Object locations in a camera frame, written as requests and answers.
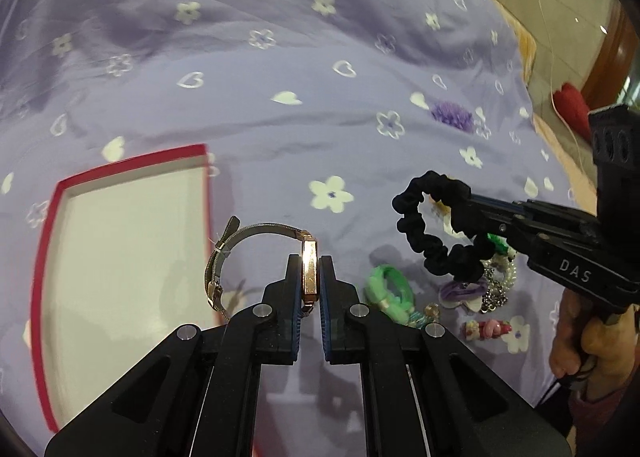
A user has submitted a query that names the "green braided strap with dog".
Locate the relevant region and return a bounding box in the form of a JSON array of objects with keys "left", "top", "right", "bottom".
[{"left": 487, "top": 233, "right": 518, "bottom": 258}]

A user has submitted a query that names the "black velvet scrunchie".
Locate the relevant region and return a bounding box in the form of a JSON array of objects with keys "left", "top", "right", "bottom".
[{"left": 392, "top": 171, "right": 497, "bottom": 283}]

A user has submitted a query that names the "pearl hair tie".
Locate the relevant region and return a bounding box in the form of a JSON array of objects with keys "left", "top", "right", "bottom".
[{"left": 482, "top": 251, "right": 519, "bottom": 290}]

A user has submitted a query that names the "colourful charm hair clip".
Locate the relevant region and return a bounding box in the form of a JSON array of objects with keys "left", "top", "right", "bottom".
[{"left": 407, "top": 303, "right": 442, "bottom": 329}]

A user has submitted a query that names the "pink cartoon hair clip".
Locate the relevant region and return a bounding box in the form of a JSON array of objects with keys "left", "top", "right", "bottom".
[{"left": 462, "top": 319, "right": 512, "bottom": 341}]

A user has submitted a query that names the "purple hair tie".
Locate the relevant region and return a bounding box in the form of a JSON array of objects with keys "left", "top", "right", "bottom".
[{"left": 438, "top": 278, "right": 487, "bottom": 313}]

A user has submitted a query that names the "light green hair tie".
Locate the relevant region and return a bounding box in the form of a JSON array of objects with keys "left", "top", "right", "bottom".
[{"left": 362, "top": 264, "right": 418, "bottom": 327}]

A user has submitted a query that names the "person's right hand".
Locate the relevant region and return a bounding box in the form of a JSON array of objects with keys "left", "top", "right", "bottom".
[{"left": 549, "top": 289, "right": 638, "bottom": 402}]

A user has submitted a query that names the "red heart pillow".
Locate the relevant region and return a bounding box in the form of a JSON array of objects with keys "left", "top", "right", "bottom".
[{"left": 552, "top": 82, "right": 591, "bottom": 143}]

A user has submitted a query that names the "red shallow tray box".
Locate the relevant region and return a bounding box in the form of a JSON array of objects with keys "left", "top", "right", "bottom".
[{"left": 29, "top": 144, "right": 218, "bottom": 431}]

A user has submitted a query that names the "purple floral bed duvet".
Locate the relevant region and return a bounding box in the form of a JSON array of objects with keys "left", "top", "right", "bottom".
[{"left": 1, "top": 0, "right": 594, "bottom": 454}]

